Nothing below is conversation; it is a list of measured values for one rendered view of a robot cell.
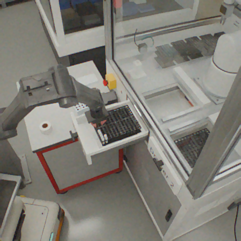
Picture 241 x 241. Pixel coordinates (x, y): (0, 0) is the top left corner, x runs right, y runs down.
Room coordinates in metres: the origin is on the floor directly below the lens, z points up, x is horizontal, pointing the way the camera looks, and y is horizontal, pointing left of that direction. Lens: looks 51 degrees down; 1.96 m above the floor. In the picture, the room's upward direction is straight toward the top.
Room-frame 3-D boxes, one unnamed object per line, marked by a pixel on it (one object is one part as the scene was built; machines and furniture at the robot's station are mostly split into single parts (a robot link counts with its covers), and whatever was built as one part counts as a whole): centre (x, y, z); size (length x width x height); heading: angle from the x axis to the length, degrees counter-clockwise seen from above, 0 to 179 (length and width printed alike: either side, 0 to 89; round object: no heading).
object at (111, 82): (1.18, 0.06, 0.88); 0.07 x 0.05 x 0.07; 23
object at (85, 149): (0.76, 0.21, 0.87); 0.29 x 0.02 x 0.11; 23
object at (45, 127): (0.89, 0.44, 0.78); 0.07 x 0.07 x 0.04
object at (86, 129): (0.84, 0.02, 0.86); 0.40 x 0.26 x 0.06; 113
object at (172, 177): (0.59, -0.21, 0.87); 0.29 x 0.02 x 0.11; 23
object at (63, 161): (1.14, 0.36, 0.38); 0.62 x 0.58 x 0.76; 23
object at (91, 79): (1.31, 0.23, 0.77); 0.13 x 0.09 x 0.02; 114
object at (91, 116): (0.76, 0.11, 1.08); 0.10 x 0.07 x 0.07; 113
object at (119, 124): (0.84, 0.03, 0.87); 0.22 x 0.18 x 0.06; 113
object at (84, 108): (1.06, 0.23, 0.78); 0.12 x 0.08 x 0.04; 120
